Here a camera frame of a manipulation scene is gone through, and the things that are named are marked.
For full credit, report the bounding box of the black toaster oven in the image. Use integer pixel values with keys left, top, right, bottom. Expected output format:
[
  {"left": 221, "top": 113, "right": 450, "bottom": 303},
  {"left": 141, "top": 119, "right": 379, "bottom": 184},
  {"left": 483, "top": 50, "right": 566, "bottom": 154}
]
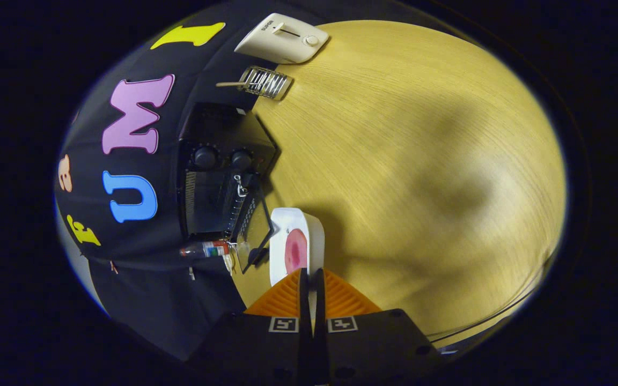
[{"left": 178, "top": 102, "right": 278, "bottom": 275}]

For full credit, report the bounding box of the clear plastic water bottle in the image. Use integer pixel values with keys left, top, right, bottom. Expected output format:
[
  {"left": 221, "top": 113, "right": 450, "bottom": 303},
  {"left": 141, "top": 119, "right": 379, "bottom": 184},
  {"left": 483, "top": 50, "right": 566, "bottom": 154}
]
[{"left": 180, "top": 241, "right": 230, "bottom": 258}]

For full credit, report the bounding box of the white square plate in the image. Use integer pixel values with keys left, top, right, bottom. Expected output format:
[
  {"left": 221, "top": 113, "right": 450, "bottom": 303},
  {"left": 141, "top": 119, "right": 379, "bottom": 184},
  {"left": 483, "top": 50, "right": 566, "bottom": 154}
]
[{"left": 269, "top": 207, "right": 325, "bottom": 287}]

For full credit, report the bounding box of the white bread toaster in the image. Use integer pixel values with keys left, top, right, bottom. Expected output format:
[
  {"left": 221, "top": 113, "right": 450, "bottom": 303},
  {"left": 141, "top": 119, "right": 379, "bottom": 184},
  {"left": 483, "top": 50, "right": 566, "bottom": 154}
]
[{"left": 234, "top": 13, "right": 329, "bottom": 65}]

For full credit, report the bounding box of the red meat slice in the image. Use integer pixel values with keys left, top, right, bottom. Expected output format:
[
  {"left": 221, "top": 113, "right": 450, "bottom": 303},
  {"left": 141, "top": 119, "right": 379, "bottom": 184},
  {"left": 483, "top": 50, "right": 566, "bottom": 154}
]
[{"left": 284, "top": 229, "right": 308, "bottom": 274}]

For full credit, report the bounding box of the small wire holder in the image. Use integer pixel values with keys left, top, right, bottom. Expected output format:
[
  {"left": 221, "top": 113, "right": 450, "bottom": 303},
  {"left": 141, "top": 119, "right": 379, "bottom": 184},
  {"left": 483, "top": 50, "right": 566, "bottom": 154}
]
[{"left": 239, "top": 65, "right": 293, "bottom": 101}]

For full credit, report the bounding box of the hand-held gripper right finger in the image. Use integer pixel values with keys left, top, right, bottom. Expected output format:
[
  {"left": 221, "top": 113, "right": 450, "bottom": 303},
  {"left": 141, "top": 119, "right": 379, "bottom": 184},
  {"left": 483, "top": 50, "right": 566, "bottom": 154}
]
[{"left": 312, "top": 268, "right": 444, "bottom": 386}]

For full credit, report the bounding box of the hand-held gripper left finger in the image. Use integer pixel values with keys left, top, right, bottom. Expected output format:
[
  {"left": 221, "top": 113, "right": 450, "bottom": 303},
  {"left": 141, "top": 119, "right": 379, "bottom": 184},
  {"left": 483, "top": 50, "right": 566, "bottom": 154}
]
[{"left": 188, "top": 268, "right": 312, "bottom": 386}]

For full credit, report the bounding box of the thin black cable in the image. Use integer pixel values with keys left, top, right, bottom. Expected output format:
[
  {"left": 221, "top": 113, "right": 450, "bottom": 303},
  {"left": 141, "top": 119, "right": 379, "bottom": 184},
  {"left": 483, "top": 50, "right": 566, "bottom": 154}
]
[{"left": 427, "top": 257, "right": 556, "bottom": 344}]

